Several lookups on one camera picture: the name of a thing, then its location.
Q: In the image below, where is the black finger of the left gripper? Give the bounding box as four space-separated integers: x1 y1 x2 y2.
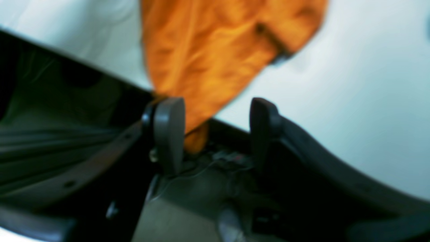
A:
249 98 429 215
141 97 185 176

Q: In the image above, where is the orange t-shirt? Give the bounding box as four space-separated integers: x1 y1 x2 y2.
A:
140 0 328 154

